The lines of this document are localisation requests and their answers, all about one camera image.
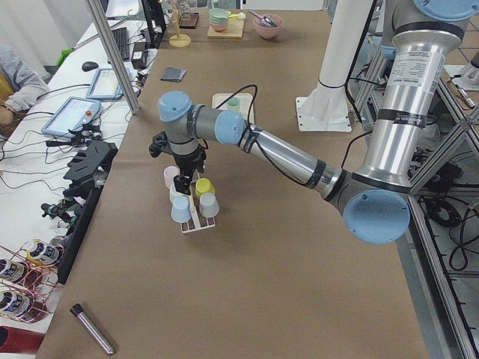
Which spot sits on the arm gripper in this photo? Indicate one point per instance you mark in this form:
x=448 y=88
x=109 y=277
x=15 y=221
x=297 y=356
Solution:
x=188 y=161

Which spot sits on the green cup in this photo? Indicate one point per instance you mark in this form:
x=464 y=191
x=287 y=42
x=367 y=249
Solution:
x=233 y=104

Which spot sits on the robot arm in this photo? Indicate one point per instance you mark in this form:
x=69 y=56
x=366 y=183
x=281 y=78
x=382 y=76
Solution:
x=371 y=199

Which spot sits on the white cup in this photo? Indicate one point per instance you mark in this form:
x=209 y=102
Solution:
x=174 y=193

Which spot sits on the pink cup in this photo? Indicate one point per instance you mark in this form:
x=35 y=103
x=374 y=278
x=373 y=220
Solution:
x=169 y=174

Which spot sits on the yellow cup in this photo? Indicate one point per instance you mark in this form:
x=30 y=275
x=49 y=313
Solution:
x=202 y=186

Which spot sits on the light blue cup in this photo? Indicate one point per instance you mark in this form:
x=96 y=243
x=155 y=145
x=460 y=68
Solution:
x=180 y=210

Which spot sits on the grey cup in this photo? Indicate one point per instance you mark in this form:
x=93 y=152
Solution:
x=209 y=205

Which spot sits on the white cup rack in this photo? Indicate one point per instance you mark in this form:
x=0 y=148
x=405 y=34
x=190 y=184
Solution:
x=197 y=221

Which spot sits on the grey folded cloth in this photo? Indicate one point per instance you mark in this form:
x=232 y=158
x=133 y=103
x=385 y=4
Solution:
x=173 y=74

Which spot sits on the teach pendant far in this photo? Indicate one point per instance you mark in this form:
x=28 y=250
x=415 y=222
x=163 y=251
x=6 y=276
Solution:
x=104 y=86

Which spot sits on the teach pendant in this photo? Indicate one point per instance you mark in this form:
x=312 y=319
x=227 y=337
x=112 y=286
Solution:
x=72 y=116
x=104 y=86

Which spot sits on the teach pendant near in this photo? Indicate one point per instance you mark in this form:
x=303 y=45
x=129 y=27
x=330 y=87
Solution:
x=72 y=116

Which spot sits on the wooden mug tree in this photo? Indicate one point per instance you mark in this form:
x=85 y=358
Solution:
x=178 y=40

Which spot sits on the black computer mouse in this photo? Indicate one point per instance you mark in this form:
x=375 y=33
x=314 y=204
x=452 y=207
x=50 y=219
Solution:
x=89 y=66

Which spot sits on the black keyboard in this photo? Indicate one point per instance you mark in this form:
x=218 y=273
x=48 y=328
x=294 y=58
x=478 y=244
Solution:
x=121 y=38

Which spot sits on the black monitor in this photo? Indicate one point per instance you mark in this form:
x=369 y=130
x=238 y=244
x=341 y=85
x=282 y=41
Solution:
x=155 y=20

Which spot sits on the wooden cutting board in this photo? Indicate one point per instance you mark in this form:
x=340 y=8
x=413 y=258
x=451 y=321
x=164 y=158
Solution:
x=234 y=30

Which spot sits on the stacked green bowls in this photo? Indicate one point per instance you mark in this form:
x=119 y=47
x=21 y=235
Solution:
x=219 y=19

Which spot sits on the pink bowl with ice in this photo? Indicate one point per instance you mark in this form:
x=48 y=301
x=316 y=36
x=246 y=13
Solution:
x=267 y=32

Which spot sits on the metal scoop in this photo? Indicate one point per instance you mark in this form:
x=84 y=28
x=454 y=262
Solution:
x=263 y=19

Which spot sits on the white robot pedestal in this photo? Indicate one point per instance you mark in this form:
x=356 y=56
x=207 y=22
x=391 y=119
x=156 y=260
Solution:
x=326 y=108

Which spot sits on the aluminium frame post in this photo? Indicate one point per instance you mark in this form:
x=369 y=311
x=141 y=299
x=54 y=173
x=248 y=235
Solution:
x=106 y=37

